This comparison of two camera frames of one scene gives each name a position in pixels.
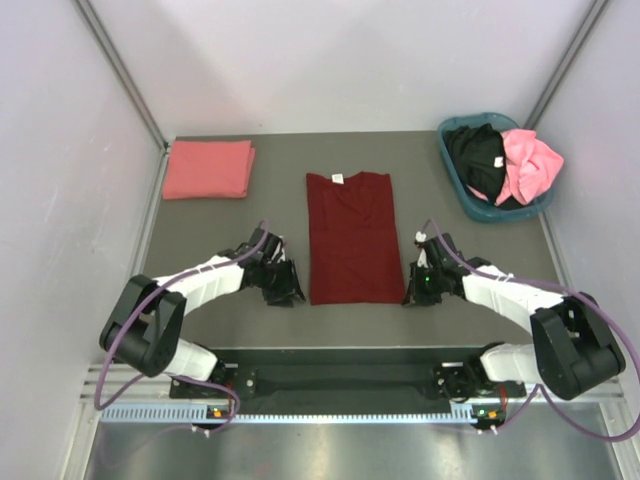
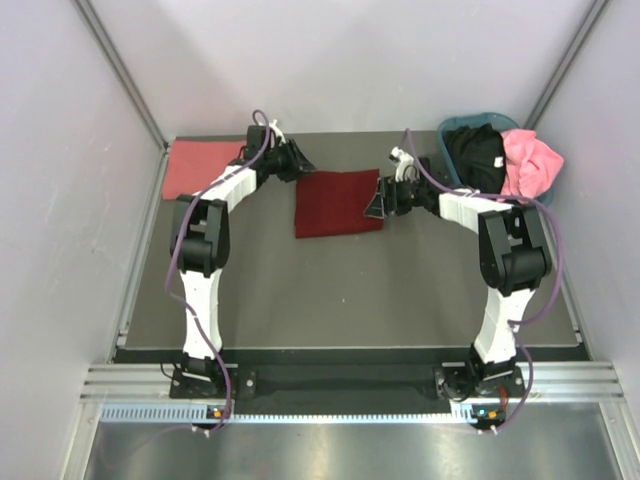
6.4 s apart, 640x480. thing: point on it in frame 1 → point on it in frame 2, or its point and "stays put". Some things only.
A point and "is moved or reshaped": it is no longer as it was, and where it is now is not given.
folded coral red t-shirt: (208, 169) stays put
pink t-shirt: (529, 165) stays put
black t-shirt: (479, 154) stays put
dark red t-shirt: (354, 245) is moved or reshaped
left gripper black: (289, 288) → (297, 163)
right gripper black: (415, 296) → (387, 200)
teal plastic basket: (477, 206) stays put
